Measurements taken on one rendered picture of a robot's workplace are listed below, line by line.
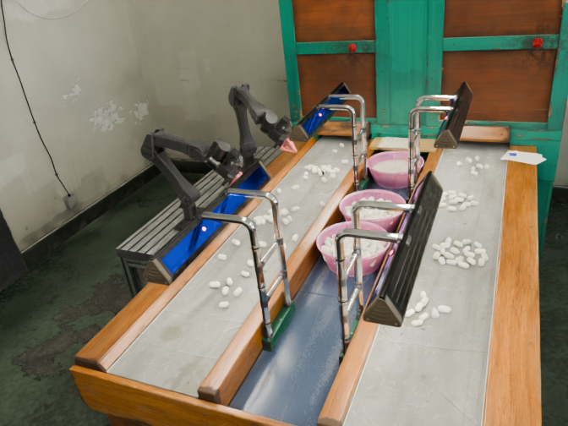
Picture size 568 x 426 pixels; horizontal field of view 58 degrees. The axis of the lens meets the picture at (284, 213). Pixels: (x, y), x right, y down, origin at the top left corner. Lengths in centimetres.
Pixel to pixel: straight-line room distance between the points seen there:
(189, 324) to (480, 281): 92
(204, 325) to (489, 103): 174
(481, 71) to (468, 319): 139
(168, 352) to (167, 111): 323
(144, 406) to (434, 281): 95
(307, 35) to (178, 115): 200
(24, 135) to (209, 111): 142
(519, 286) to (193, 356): 99
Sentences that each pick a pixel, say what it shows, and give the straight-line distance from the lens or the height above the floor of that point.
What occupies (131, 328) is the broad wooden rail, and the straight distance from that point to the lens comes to 167.
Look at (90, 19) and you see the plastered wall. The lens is 423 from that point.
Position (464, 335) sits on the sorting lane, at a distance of 155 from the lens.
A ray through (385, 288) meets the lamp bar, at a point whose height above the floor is 111.
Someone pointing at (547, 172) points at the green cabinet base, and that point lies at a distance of 280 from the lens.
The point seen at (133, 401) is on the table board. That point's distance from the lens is 157.
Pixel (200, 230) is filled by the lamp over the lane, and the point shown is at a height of 108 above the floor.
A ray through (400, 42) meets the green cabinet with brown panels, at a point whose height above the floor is 125.
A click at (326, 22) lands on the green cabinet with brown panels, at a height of 136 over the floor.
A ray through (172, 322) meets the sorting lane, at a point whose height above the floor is 74.
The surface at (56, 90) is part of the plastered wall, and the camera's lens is 394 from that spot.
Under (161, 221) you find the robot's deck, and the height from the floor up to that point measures 67.
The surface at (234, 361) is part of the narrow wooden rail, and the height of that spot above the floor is 76.
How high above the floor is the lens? 176
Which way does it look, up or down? 28 degrees down
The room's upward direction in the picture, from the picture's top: 7 degrees counter-clockwise
